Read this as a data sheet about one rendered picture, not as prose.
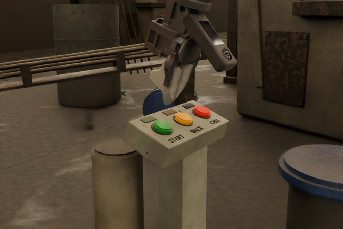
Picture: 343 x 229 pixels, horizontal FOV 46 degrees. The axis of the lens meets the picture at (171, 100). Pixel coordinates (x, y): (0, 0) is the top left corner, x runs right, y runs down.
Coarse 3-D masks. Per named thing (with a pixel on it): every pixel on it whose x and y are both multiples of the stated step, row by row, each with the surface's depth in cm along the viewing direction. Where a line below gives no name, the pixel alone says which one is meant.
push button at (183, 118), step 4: (180, 112) 88; (176, 116) 86; (180, 116) 86; (184, 116) 86; (188, 116) 87; (176, 120) 85; (180, 120) 85; (184, 120) 85; (188, 120) 85; (192, 120) 86; (188, 124) 85
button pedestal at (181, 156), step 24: (168, 120) 85; (216, 120) 92; (144, 144) 78; (168, 144) 76; (192, 144) 83; (168, 168) 85; (192, 168) 86; (168, 192) 86; (192, 192) 87; (168, 216) 88; (192, 216) 89
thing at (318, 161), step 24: (312, 144) 123; (288, 168) 107; (312, 168) 105; (336, 168) 105; (288, 192) 114; (312, 192) 99; (336, 192) 95; (288, 216) 113; (312, 216) 103; (336, 216) 100
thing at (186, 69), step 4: (184, 64) 77; (188, 64) 77; (192, 64) 77; (180, 68) 76; (184, 68) 76; (188, 68) 77; (184, 72) 76; (188, 72) 77; (180, 76) 77; (184, 76) 77; (188, 76) 78; (180, 80) 77; (184, 80) 78; (180, 84) 77; (184, 84) 78; (180, 88) 78; (176, 92) 78; (180, 92) 79; (176, 96) 78; (172, 100) 78; (168, 104) 79
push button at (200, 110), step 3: (195, 108) 92; (198, 108) 92; (201, 108) 93; (204, 108) 93; (195, 111) 91; (198, 111) 91; (201, 111) 91; (204, 111) 92; (207, 111) 92; (198, 114) 91; (201, 114) 91; (204, 114) 91; (207, 114) 91
